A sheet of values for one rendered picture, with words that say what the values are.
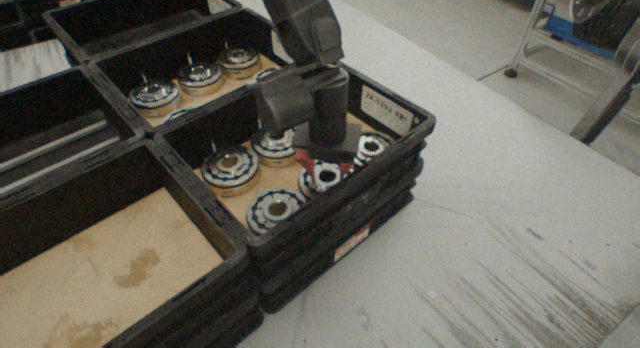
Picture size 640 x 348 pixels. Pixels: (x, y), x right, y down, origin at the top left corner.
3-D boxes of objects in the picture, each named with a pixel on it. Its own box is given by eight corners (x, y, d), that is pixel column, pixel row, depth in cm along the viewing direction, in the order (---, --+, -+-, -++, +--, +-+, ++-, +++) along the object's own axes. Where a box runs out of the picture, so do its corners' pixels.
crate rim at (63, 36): (189, -20, 115) (187, -29, 113) (247, 14, 100) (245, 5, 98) (44, 22, 97) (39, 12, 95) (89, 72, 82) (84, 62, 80)
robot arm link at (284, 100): (335, 12, 48) (304, 25, 55) (251, 39, 43) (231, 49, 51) (361, 105, 51) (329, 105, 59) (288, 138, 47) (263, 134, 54)
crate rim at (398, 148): (325, 61, 84) (325, 51, 83) (438, 128, 69) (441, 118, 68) (153, 145, 66) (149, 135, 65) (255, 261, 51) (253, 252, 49)
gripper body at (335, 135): (356, 161, 58) (360, 123, 53) (291, 153, 60) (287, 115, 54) (361, 133, 63) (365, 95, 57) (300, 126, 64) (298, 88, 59)
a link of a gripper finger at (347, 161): (351, 195, 64) (354, 155, 57) (309, 190, 65) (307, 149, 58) (356, 166, 69) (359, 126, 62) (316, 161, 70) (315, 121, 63)
